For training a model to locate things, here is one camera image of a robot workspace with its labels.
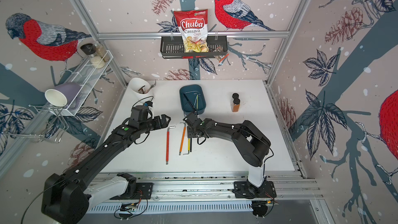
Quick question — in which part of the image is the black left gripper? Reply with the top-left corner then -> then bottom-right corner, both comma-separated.
139,113 -> 172,134

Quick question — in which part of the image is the orange handled hex key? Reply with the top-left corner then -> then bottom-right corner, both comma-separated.
179,122 -> 187,156

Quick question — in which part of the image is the red handled hex key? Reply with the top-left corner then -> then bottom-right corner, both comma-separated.
165,126 -> 176,165

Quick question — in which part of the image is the thin black hex key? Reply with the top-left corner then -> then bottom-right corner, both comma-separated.
183,93 -> 198,115

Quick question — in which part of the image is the yellow handled hex key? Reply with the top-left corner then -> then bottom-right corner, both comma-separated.
182,138 -> 191,156

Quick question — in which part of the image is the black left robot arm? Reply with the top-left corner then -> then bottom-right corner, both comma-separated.
41,114 -> 171,224

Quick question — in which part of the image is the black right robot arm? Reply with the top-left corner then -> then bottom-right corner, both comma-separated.
183,113 -> 271,188

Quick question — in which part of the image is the teal plastic storage box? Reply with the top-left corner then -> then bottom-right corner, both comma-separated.
179,85 -> 206,116

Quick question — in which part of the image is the white ceramic utensil cup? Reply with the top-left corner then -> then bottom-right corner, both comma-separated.
128,78 -> 153,103

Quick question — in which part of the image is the orange spice bottle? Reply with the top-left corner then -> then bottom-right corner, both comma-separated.
232,98 -> 240,113

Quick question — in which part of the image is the clear glass jar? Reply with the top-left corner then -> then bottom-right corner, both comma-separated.
94,42 -> 109,63

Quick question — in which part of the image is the purple cup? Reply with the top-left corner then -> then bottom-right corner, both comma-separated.
45,83 -> 81,107

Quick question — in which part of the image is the black lid spice jar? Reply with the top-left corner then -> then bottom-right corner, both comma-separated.
80,43 -> 106,69

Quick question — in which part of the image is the red Chuba chips bag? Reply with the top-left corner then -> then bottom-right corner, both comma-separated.
174,9 -> 209,53

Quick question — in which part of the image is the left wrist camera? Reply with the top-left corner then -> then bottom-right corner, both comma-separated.
127,101 -> 153,129

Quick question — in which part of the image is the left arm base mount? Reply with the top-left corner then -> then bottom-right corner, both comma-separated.
111,173 -> 154,200

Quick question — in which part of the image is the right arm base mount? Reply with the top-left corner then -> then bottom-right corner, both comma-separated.
232,180 -> 277,200

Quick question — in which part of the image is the black wire wall basket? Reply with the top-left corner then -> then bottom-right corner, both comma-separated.
160,36 -> 228,59

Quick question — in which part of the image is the white wire wall shelf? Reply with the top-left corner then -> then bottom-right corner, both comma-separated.
60,50 -> 114,116

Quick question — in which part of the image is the chrome wire cup holder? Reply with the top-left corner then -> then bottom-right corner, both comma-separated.
1,104 -> 71,144

